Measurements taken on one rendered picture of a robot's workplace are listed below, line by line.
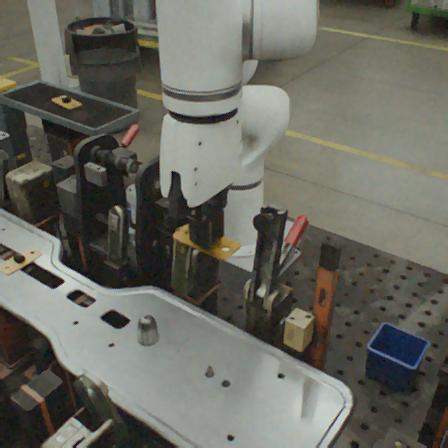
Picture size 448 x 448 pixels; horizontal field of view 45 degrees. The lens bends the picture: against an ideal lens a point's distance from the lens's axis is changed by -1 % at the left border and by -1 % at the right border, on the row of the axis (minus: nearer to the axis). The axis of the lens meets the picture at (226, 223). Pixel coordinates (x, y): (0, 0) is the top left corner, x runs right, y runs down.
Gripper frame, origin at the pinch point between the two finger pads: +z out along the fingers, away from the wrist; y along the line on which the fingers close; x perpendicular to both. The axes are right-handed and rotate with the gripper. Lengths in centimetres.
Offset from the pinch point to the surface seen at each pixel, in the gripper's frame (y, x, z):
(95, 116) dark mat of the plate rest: -33, -58, 11
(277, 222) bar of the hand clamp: -15.0, 1.4, 7.3
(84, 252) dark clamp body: -17, -49, 36
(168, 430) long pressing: 11.1, 1.1, 27.6
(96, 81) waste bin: -193, -247, 88
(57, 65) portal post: -239, -349, 108
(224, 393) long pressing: 1.7, 3.8, 27.3
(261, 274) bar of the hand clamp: -14.3, -0.6, 17.7
